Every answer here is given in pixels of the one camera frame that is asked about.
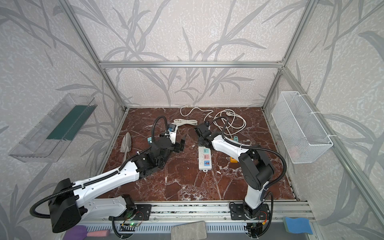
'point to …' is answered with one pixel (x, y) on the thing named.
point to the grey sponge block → (196, 230)
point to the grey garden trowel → (126, 145)
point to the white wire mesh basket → (303, 138)
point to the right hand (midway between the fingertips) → (203, 136)
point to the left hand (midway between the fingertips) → (181, 129)
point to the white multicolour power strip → (205, 159)
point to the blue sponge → (298, 225)
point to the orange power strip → (233, 160)
